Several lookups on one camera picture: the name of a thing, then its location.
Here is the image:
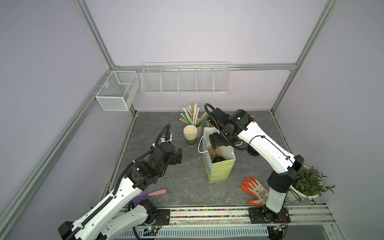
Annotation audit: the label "brown pulp cup carrier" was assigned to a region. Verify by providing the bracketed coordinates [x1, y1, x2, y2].
[207, 146, 221, 163]

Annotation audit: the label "lidded paper coffee cup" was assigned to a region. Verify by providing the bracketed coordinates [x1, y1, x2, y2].
[212, 156, 226, 164]

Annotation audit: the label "green white paper bag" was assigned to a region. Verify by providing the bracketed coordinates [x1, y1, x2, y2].
[198, 127, 236, 184]

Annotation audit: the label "paper cups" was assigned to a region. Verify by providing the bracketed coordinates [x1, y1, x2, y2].
[183, 125, 198, 147]

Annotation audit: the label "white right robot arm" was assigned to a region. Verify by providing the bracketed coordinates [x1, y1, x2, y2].
[204, 103, 304, 223]

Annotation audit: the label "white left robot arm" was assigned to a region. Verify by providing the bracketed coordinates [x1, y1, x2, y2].
[58, 124, 183, 240]

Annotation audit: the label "pink straw holder cup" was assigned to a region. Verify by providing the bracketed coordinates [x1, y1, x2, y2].
[197, 125, 204, 138]

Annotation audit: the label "stack of black cup lids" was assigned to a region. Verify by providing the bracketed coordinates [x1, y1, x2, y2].
[247, 145, 260, 156]

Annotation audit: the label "bundle of wrapped straws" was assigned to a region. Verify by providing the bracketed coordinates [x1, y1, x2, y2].
[180, 104, 208, 128]

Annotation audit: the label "orange white work glove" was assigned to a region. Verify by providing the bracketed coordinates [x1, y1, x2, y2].
[241, 177, 269, 207]

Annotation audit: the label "potted green plant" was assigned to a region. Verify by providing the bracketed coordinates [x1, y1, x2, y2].
[287, 166, 335, 202]

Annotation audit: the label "long white wire shelf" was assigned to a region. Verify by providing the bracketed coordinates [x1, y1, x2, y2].
[141, 62, 232, 95]

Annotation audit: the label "small white wire basket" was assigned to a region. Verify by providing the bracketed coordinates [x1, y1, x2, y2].
[96, 71, 140, 112]

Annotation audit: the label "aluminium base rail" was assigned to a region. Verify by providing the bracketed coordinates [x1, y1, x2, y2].
[79, 205, 344, 240]

